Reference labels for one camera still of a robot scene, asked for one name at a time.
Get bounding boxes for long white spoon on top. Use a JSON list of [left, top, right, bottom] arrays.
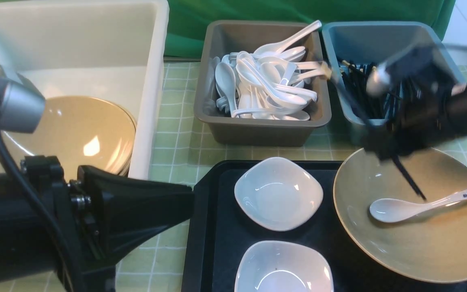
[[254, 20, 322, 56]]

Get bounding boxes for brown plastic spoon bin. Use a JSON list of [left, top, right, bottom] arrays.
[[193, 20, 332, 147]]

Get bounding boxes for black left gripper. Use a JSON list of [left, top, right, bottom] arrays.
[[21, 156, 196, 292]]

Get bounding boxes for bundle of black chopsticks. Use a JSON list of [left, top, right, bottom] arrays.
[[336, 57, 423, 119]]

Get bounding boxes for large white plastic tub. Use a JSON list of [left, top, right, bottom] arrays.
[[0, 0, 170, 179]]

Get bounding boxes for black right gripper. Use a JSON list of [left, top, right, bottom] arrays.
[[363, 45, 461, 160]]

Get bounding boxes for beige bowl lower in stack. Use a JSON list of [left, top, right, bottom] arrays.
[[117, 114, 137, 177]]

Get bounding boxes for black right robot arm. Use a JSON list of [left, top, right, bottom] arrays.
[[362, 45, 467, 160]]

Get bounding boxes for beige bowl top of stack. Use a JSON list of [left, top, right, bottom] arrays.
[[2, 96, 137, 181]]

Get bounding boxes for black chopstick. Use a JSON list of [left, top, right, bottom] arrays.
[[391, 155, 426, 202]]

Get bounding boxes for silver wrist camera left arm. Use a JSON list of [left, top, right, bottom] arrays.
[[0, 64, 46, 133]]

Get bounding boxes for black serving tray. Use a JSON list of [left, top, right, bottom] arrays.
[[182, 160, 467, 292]]

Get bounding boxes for large beige noodle bowl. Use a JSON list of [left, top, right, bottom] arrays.
[[332, 148, 467, 283]]

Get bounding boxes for green backdrop cloth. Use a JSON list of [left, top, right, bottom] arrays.
[[164, 0, 455, 58]]

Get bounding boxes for white spoon with blue print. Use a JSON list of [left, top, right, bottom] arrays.
[[369, 190, 467, 223]]

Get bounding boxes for pile of white soup spoons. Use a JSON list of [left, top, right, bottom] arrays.
[[212, 47, 332, 121]]

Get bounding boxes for blue plastic chopstick bin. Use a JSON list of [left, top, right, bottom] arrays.
[[322, 21, 467, 146]]

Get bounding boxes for white square dish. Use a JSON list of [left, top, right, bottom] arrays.
[[234, 157, 324, 232], [234, 240, 335, 292]]

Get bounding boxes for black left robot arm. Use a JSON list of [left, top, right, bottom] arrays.
[[0, 156, 195, 292]]

